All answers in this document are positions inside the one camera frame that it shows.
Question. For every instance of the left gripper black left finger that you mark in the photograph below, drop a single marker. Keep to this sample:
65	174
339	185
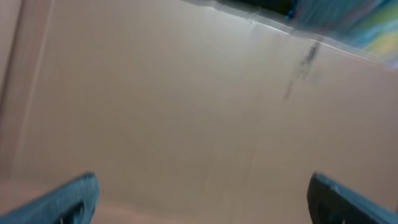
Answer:
73	202

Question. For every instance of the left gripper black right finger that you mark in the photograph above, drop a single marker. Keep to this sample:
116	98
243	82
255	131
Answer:
330	202

